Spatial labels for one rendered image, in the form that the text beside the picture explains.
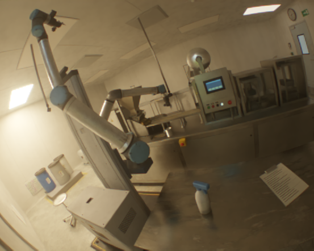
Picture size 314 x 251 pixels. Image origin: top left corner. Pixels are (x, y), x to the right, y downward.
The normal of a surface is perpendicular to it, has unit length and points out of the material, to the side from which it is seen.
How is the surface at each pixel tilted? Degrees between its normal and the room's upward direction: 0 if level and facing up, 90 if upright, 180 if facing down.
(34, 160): 90
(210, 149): 90
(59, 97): 83
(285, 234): 0
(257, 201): 0
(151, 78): 90
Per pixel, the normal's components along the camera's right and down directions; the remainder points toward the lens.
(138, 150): 0.52, 0.12
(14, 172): 0.86, -0.22
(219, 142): -0.34, 0.39
